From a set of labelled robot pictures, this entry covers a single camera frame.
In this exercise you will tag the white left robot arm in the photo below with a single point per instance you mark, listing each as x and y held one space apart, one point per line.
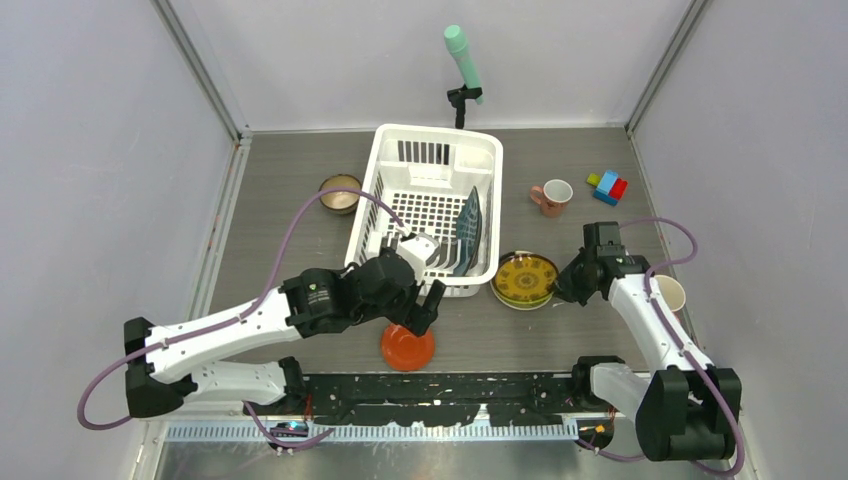
191 361

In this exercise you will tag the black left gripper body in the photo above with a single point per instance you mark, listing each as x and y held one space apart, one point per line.
393 311

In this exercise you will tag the colourful toy blocks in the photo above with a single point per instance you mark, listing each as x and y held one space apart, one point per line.
608 187

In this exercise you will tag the orange red bowl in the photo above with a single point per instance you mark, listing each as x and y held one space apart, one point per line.
405 352

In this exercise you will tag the white plastic dish rack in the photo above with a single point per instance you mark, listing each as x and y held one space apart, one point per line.
423 176

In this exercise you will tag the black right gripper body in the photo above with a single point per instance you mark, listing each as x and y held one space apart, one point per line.
573 282

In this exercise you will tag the yellow patterned plate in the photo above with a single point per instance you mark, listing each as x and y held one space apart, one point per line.
524 279

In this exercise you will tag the cream pink cup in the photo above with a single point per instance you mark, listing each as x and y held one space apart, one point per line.
672 291

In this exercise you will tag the green microphone on stand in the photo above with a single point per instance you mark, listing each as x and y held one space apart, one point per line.
458 47

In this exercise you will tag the teal square plate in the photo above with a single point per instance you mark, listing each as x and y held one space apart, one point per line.
468 233

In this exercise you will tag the pink mug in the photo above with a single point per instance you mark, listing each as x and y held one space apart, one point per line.
552 197

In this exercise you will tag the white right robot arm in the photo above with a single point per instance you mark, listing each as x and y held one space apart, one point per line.
688 409

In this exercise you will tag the brown ceramic bowl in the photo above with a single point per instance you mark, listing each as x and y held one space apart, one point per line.
340 201

